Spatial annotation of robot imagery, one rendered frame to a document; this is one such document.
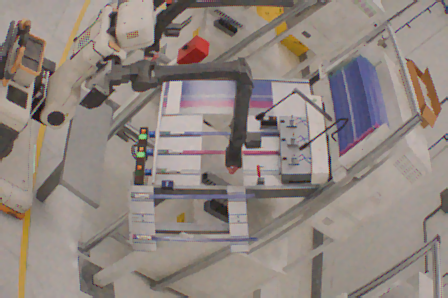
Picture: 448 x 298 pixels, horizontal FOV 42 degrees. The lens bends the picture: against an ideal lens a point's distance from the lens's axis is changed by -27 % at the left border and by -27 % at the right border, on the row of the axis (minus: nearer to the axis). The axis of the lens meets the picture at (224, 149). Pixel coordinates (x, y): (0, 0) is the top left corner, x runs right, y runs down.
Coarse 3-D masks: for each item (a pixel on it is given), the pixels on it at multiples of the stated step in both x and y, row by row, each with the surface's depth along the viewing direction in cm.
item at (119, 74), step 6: (114, 60) 263; (114, 66) 262; (120, 66) 262; (126, 66) 263; (114, 72) 260; (120, 72) 261; (126, 72) 262; (114, 78) 261; (120, 78) 261; (126, 78) 263; (114, 84) 263; (120, 84) 263
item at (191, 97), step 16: (176, 96) 362; (192, 96) 362; (208, 96) 361; (224, 96) 361; (256, 96) 361; (272, 96) 361; (176, 112) 354; (192, 112) 354; (208, 112) 354; (224, 112) 354; (256, 112) 354; (272, 112) 354
